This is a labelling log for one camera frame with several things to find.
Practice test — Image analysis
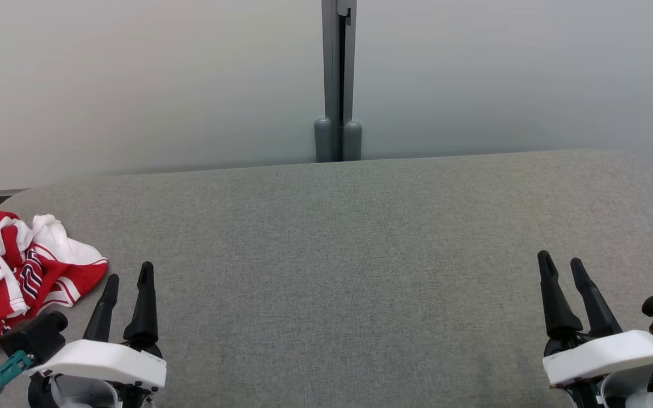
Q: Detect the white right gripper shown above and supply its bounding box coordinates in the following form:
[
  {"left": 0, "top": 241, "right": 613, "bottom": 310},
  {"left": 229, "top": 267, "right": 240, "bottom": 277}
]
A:
[{"left": 537, "top": 250, "right": 653, "bottom": 389}]

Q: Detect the teal left cable connector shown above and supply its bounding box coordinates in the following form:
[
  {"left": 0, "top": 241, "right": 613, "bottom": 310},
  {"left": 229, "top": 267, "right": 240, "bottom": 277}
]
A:
[{"left": 0, "top": 350, "right": 33, "bottom": 397}]

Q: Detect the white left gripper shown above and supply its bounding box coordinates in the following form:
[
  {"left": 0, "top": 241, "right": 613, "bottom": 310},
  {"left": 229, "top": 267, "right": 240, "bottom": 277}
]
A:
[{"left": 23, "top": 262, "right": 167, "bottom": 392}]

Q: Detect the grey partition post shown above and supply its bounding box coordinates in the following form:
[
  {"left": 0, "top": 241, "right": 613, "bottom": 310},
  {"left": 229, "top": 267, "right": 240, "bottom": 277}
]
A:
[{"left": 314, "top": 0, "right": 362, "bottom": 163}]

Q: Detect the red jersey with white sleeves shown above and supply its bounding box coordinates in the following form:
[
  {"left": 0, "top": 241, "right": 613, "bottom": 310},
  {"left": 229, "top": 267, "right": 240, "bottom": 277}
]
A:
[{"left": 0, "top": 214, "right": 108, "bottom": 368}]

